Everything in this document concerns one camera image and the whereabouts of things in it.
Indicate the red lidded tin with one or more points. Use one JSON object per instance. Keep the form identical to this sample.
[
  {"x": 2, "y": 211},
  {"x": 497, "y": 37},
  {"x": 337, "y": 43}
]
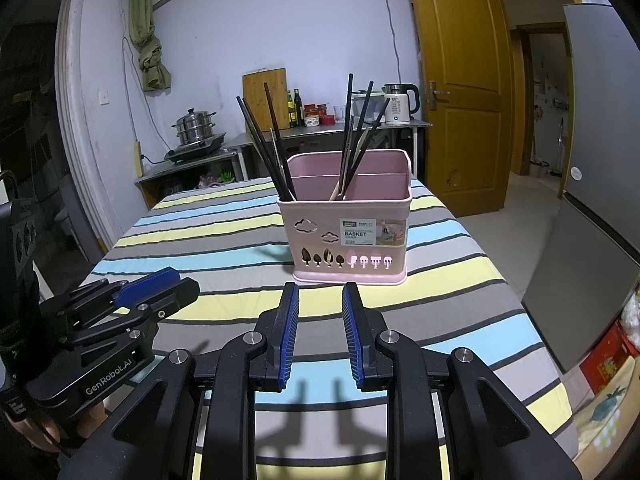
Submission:
[{"x": 329, "y": 120}]

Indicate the red jar with white label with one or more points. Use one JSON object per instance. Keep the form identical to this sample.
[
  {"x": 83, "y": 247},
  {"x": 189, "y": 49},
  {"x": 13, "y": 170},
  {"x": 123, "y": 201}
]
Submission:
[{"x": 311, "y": 116}]

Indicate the person's left hand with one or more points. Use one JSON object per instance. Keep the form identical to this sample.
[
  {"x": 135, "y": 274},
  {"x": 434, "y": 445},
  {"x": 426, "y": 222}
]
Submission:
[{"x": 42, "y": 430}]

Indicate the green hanging cloth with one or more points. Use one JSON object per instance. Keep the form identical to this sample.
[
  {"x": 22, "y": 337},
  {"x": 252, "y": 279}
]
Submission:
[{"x": 150, "y": 25}]

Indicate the dark sauce bottle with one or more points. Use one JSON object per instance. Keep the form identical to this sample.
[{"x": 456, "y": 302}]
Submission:
[{"x": 298, "y": 110}]

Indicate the fish print bag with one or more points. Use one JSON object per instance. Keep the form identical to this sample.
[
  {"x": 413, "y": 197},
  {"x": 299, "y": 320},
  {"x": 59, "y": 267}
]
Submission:
[{"x": 605, "y": 410}]

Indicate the white framed glass door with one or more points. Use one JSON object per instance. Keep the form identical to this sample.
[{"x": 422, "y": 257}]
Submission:
[{"x": 35, "y": 110}]

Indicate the small red jar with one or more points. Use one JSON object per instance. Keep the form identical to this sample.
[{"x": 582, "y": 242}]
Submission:
[{"x": 322, "y": 109}]

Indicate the grey refrigerator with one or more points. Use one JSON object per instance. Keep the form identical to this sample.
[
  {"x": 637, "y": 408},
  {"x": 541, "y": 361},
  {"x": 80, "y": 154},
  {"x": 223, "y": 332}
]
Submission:
[{"x": 595, "y": 185}]

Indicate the beige power strip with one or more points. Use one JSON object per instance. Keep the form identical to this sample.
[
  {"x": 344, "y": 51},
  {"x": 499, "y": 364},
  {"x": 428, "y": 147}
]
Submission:
[{"x": 138, "y": 160}]

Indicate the yellow oil bottle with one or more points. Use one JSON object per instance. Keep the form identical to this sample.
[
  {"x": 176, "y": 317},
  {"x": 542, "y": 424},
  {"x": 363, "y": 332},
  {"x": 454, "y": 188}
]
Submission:
[{"x": 290, "y": 112}]

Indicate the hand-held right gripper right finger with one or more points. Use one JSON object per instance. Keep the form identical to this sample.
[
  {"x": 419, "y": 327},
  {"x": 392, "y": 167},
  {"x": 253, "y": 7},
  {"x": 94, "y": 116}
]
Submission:
[{"x": 352, "y": 337}]

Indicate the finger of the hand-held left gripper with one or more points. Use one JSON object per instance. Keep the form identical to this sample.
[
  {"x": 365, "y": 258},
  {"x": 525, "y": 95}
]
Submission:
[
  {"x": 145, "y": 285},
  {"x": 172, "y": 295}
]

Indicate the grey plastic container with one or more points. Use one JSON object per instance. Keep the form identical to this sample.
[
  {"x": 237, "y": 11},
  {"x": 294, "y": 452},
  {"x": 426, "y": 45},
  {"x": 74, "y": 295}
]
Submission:
[{"x": 362, "y": 102}]

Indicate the black induction cooker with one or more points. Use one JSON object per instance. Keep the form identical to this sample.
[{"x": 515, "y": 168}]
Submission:
[{"x": 195, "y": 149}]

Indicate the steel steamer pot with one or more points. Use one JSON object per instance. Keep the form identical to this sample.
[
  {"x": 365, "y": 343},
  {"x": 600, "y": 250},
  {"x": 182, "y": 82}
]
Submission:
[{"x": 195, "y": 127}]

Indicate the small steel counter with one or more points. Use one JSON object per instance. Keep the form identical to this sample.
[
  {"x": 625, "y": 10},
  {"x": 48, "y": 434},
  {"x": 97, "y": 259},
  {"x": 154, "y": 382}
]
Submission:
[{"x": 170, "y": 170}]

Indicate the yellow wooden door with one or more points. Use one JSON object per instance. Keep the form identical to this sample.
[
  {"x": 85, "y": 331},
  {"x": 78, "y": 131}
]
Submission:
[{"x": 460, "y": 85}]

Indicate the white electric kettle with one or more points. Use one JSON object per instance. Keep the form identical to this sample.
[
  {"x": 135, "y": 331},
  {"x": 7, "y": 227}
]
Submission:
[{"x": 397, "y": 107}]

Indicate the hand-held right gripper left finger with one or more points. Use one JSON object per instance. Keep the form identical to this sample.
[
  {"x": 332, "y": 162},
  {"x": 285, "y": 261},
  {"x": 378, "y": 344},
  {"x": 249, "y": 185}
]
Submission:
[{"x": 290, "y": 337}]

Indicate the pink utensil basket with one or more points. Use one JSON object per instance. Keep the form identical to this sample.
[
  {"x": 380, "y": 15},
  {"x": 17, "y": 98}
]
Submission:
[{"x": 325, "y": 210}]

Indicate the striped tablecloth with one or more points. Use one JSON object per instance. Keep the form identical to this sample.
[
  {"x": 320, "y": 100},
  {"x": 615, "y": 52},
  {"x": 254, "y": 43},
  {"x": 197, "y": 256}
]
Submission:
[{"x": 450, "y": 285}]

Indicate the wooden cutting board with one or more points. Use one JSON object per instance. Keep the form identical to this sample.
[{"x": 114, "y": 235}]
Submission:
[{"x": 257, "y": 100}]

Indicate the clear glass cup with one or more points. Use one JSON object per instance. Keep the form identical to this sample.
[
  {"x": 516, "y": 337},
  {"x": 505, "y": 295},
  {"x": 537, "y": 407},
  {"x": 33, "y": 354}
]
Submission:
[{"x": 339, "y": 115}]

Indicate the large steel counter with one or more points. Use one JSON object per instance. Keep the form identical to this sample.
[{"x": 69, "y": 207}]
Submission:
[{"x": 320, "y": 132}]

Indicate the red cardboard box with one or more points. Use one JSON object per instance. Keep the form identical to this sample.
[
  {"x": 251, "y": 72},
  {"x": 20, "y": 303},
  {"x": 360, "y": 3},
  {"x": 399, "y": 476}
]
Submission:
[{"x": 607, "y": 360}]

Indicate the bundle of black chopsticks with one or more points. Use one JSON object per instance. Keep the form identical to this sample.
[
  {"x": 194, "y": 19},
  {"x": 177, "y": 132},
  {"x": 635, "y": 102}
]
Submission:
[{"x": 286, "y": 187}]

